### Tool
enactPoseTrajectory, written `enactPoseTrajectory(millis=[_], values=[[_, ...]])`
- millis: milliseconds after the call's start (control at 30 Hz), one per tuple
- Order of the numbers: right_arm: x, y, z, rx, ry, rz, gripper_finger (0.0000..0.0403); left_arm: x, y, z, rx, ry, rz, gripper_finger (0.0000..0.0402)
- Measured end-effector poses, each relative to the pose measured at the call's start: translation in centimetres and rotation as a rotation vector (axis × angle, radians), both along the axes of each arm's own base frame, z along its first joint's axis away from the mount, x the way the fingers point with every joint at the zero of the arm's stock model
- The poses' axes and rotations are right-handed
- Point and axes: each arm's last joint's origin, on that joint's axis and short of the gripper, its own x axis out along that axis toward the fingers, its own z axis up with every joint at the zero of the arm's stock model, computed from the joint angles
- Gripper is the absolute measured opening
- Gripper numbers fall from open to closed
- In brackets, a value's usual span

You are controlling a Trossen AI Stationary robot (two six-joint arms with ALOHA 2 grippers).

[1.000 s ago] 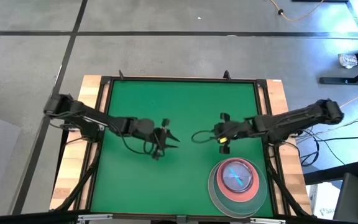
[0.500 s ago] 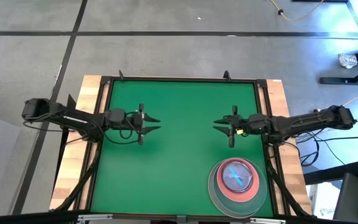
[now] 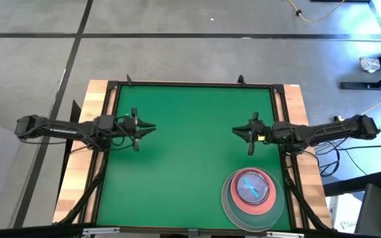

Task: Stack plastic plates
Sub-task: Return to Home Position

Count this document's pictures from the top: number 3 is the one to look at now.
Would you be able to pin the large clear grey plastic plate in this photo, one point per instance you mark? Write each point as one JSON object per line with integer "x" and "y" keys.
{"x": 224, "y": 198}
{"x": 278, "y": 211}

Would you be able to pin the white cardboard box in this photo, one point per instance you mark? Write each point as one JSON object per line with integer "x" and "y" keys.
{"x": 346, "y": 215}

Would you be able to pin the orange plastic plate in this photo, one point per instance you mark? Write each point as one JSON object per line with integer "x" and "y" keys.
{"x": 240, "y": 207}

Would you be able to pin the person's shoe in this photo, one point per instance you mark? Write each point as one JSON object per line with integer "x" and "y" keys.
{"x": 370, "y": 63}

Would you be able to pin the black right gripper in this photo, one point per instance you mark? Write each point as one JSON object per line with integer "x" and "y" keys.
{"x": 260, "y": 130}

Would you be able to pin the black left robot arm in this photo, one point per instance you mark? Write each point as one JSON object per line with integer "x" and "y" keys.
{"x": 61, "y": 127}

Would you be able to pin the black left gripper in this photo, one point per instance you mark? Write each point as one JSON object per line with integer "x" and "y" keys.
{"x": 132, "y": 127}

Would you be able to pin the green table mat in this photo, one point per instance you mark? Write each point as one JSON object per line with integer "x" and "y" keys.
{"x": 190, "y": 139}

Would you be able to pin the blue plastic plate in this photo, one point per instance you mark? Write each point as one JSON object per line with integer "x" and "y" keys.
{"x": 253, "y": 189}

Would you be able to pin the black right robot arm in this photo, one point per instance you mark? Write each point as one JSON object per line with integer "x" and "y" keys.
{"x": 326, "y": 132}

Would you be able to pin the black metal table frame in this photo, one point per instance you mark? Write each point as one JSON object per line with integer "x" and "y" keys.
{"x": 106, "y": 96}

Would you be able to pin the wooden table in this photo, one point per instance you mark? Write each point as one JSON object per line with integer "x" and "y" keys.
{"x": 78, "y": 172}

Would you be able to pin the black desk foot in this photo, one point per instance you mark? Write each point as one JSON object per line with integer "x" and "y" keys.
{"x": 369, "y": 85}

